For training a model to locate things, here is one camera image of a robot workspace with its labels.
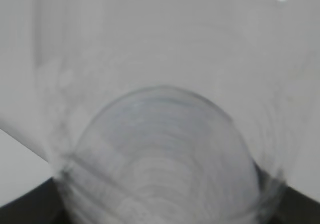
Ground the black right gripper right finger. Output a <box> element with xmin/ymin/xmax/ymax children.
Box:
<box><xmin>269</xmin><ymin>187</ymin><xmax>320</xmax><ymax>224</ymax></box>

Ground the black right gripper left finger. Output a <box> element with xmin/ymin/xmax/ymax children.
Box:
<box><xmin>0</xmin><ymin>178</ymin><xmax>71</xmax><ymax>224</ymax></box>

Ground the clear red-label water bottle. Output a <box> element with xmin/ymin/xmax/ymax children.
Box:
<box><xmin>34</xmin><ymin>0</ymin><xmax>320</xmax><ymax>223</ymax></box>

